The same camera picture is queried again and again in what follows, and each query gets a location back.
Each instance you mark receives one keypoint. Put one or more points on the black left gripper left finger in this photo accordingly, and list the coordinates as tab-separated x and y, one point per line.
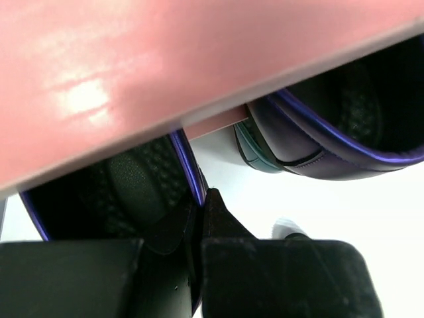
78	272

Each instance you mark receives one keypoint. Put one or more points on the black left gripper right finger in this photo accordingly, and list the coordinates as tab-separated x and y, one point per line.
244	276

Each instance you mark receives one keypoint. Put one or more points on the pink three-tier shoe shelf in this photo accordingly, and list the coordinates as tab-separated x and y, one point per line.
82	80

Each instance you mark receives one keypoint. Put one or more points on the purple loafer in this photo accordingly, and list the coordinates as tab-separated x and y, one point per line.
362	119
154	192

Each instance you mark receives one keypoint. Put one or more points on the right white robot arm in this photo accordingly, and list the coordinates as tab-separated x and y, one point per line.
285	228

